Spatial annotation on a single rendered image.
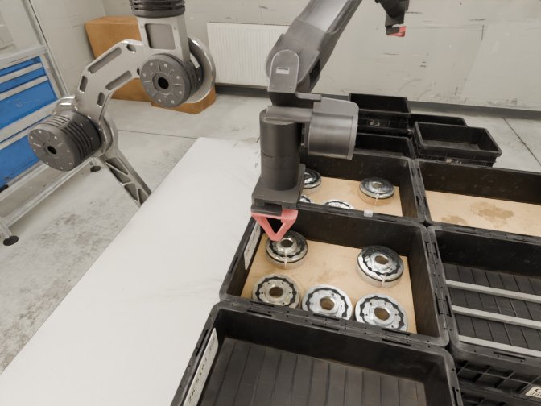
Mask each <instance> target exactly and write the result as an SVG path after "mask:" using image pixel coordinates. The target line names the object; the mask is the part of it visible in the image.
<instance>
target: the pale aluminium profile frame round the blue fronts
mask: <svg viewBox="0 0 541 406"><path fill-rule="evenodd" d="M21 2H22V4H23V7H24V9H25V11H26V13H27V17H28V18H29V20H30V23H31V26H32V28H33V30H34V33H35V35H36V38H37V40H38V42H39V45H45V47H46V49H47V53H46V54H44V57H45V59H46V61H47V64H48V67H49V68H47V69H45V70H46V72H47V74H50V73H51V74H52V75H53V78H54V80H55V83H56V85H57V88H58V90H59V92H60V95H61V98H60V99H62V98H64V97H67V96H69V95H70V94H69V91H68V88H67V86H66V84H65V82H64V78H63V76H62V74H61V71H60V68H59V66H58V64H57V62H56V58H55V56H54V54H53V51H52V48H51V46H50V43H49V42H48V39H47V36H46V34H45V31H44V29H43V26H42V23H41V22H40V19H39V16H38V14H37V11H36V9H35V6H34V3H33V1H32V0H21ZM47 45H48V47H49V49H50V51H51V52H49V49H48V47H47ZM60 99H58V100H56V101H54V102H52V103H50V104H48V105H46V106H44V107H42V108H40V109H38V110H37V111H35V112H33V113H31V114H28V115H27V116H25V117H23V118H20V119H19V120H17V121H15V122H13V123H11V124H10V125H8V126H5V127H3V128H2V129H0V142H1V141H3V140H4V139H7V138H8V137H10V136H12V135H14V134H15V133H17V132H19V131H21V130H23V129H24V128H26V127H28V126H30V125H31V124H33V123H35V122H38V121H39V120H40V119H42V118H45V117H47V116H48V115H49V114H51V113H52V110H53V109H54V107H55V106H56V103H57V102H58V101H59V100H60ZM87 163H89V164H90V165H93V167H91V168H90V171H91V172H97V171H99V170H101V166H95V165H96V164H97V161H96V158H91V157H89V158H88V159H87V160H86V161H85V162H83V163H82V164H80V165H79V166H78V167H76V168H74V169H73V170H72V171H68V172H63V173H62V174H61V175H59V176H58V177H56V178H55V179H54V180H53V181H52V182H51V183H49V184H48V185H47V186H45V187H44V188H42V189H41V190H40V191H38V192H37V193H36V194H35V195H34V196H33V197H31V198H30V199H28V200H27V201H26V202H24V203H23V204H22V205H20V206H19V207H18V208H17V209H16V210H14V211H13V212H12V213H10V214H9V215H8V216H6V217H0V235H1V237H2V238H5V240H4V241H3V245H4V246H11V245H13V244H15V243H16V242H17V241H18V240H19V238H18V236H11V235H12V233H11V232H10V230H9V229H8V227H9V226H11V225H12V224H13V223H15V222H16V221H17V220H19V219H20V218H21V217H22V216H23V215H24V214H25V213H27V212H28V211H29V210H30V209H32V208H33V207H34V206H36V205H37V204H38V203H40V202H41V201H42V200H43V199H44V198H45V197H47V196H48V195H49V194H50V193H52V192H53V191H54V190H55V189H57V188H58V187H59V186H61V185H62V184H63V183H64V182H65V181H66V180H68V179H69V178H70V177H71V176H73V175H74V174H75V173H77V172H78V171H79V170H80V169H82V168H83V167H84V166H85V165H86V164H87ZM48 167H49V166H48V165H46V164H45V163H44V162H43V161H40V162H39V163H37V164H36V165H35V166H34V167H32V168H30V169H29V170H27V171H26V172H24V173H23V174H22V175H20V176H18V177H17V178H16V179H14V180H12V181H11V182H10V183H9V184H4V185H3V186H2V187H1V188H0V201H1V200H3V199H4V198H6V197H7V196H9V195H10V194H12V193H13V192H14V191H15V190H17V189H18V188H20V187H21V186H23V185H24V184H26V183H27V182H28V181H29V180H31V179H32V178H34V177H35V176H37V175H38V174H40V173H41V172H42V171H43V170H45V169H46V168H48Z"/></svg>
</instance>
